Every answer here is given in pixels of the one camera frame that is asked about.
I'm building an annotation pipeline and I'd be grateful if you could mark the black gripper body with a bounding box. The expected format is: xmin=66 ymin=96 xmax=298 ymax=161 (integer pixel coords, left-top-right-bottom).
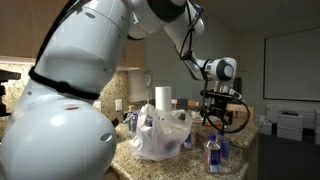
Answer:
xmin=200 ymin=90 xmax=242 ymax=119

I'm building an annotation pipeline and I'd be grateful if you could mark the water bottle blue label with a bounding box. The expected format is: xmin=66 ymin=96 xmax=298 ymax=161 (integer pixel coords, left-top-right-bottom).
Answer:
xmin=205 ymin=134 xmax=221 ymax=173
xmin=218 ymin=131 xmax=229 ymax=161

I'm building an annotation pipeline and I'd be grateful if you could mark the clear water bottle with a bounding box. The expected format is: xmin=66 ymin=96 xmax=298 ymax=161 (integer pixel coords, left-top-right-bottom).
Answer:
xmin=183 ymin=131 xmax=195 ymax=150

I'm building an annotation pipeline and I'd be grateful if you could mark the water bottle blue label front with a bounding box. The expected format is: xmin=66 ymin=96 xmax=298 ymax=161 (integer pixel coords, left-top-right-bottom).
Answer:
xmin=205 ymin=134 xmax=221 ymax=173

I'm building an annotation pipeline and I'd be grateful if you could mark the white plastic shopping bag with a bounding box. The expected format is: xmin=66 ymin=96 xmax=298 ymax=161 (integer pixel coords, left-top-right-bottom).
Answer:
xmin=129 ymin=104 xmax=192 ymax=161

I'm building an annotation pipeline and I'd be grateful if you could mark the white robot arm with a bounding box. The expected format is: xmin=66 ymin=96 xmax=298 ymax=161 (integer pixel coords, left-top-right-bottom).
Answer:
xmin=0 ymin=0 xmax=237 ymax=180

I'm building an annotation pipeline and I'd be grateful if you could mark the pack of water bottles left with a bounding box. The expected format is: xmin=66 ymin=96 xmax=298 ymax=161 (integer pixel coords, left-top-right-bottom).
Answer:
xmin=125 ymin=112 xmax=138 ymax=133

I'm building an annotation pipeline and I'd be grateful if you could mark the wooden chair back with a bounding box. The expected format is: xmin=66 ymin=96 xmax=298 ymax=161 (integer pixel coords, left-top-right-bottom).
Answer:
xmin=227 ymin=104 xmax=255 ymax=121

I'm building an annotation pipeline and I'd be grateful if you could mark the white paper towel roll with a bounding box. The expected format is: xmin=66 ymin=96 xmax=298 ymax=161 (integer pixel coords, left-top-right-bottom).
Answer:
xmin=155 ymin=86 xmax=172 ymax=112

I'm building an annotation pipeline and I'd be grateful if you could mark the white printer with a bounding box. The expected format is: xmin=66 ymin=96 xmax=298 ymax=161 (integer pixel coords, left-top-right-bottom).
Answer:
xmin=277 ymin=111 xmax=303 ymax=141

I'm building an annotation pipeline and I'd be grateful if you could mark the wooden upper cabinet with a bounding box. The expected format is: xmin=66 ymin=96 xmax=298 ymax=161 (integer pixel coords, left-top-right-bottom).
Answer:
xmin=117 ymin=40 xmax=145 ymax=71

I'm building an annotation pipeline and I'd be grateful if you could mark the wall power outlet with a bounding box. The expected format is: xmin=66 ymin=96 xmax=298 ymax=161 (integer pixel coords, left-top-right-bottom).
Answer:
xmin=115 ymin=99 xmax=122 ymax=111

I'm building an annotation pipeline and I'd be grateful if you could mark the black camera cable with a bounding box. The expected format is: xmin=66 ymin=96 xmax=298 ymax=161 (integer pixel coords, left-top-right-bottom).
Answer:
xmin=178 ymin=0 xmax=251 ymax=135

